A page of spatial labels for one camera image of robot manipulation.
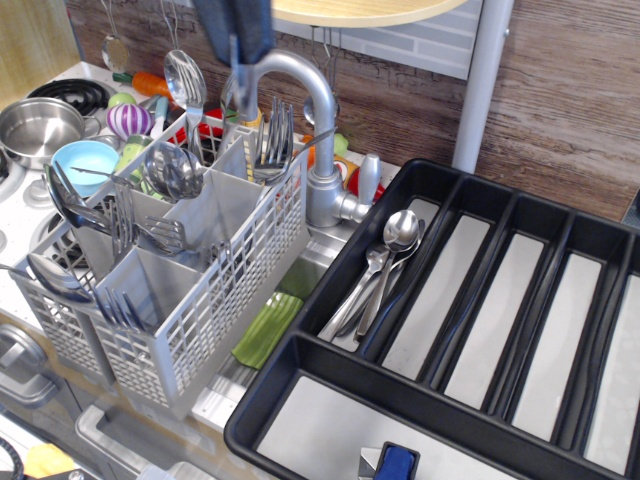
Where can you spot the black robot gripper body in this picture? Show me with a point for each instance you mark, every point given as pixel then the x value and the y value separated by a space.
pixel 237 30

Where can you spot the small steel spoon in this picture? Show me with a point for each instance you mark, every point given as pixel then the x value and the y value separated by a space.
pixel 245 84

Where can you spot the large steel serving spoon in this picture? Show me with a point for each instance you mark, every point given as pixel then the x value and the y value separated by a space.
pixel 188 90

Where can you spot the steel ladle spoons in basket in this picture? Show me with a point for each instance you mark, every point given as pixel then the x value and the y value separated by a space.
pixel 173 172

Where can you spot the steel forks middle basket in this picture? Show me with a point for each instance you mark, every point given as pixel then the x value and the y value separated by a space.
pixel 166 236

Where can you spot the steel spoon in tray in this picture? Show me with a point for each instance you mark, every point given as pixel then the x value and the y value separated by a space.
pixel 400 234
pixel 376 257

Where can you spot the large spoon front left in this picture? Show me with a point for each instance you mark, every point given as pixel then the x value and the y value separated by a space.
pixel 78 215

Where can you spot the grey plastic cutlery basket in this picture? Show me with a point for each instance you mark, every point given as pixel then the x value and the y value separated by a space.
pixel 198 312

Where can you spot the black cutlery tray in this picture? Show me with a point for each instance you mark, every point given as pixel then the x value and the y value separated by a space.
pixel 508 347

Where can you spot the wooden shelf board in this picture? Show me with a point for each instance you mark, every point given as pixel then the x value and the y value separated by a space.
pixel 360 13

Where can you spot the steel fork leaning on faucet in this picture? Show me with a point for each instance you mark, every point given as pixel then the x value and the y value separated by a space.
pixel 229 114

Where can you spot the steel forks cluster back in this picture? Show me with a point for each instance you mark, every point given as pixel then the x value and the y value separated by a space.
pixel 274 147

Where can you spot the orange toy carrot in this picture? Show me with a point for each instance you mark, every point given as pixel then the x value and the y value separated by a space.
pixel 144 83

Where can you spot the hanging metal strainer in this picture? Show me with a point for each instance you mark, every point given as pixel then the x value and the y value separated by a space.
pixel 114 50

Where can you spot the purple striped toy onion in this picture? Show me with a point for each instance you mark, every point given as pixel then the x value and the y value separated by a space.
pixel 125 120

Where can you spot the black stove burner coil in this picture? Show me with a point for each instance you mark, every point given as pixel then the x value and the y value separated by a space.
pixel 86 96

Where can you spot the silver kitchen faucet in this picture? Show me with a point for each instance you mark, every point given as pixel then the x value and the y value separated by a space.
pixel 328 202

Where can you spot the light blue plastic bowl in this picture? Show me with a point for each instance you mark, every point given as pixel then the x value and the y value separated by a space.
pixel 86 164

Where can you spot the steel pot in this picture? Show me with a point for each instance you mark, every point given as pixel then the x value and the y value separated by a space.
pixel 34 129

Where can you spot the steel forks front left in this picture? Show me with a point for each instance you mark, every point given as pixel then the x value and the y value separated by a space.
pixel 117 308

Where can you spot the blue sponge block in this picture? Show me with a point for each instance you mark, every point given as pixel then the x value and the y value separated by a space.
pixel 391 461

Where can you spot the white metal post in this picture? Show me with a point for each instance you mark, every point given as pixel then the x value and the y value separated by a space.
pixel 493 30

